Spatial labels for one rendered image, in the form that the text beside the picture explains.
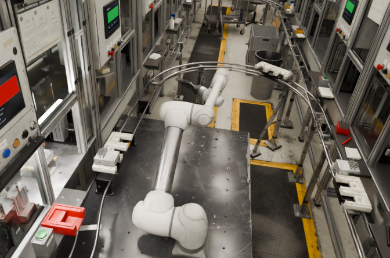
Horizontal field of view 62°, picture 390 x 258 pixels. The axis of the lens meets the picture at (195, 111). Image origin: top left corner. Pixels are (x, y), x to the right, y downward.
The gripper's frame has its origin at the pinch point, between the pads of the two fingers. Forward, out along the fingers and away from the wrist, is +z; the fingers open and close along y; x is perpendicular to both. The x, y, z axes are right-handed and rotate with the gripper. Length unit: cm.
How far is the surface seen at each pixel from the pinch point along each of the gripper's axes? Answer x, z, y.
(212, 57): 159, 122, 243
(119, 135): -66, -4, -22
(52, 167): -105, -2, -51
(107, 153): -81, -17, -39
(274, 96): 128, -18, 205
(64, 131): -86, 14, -45
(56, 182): -109, -14, -55
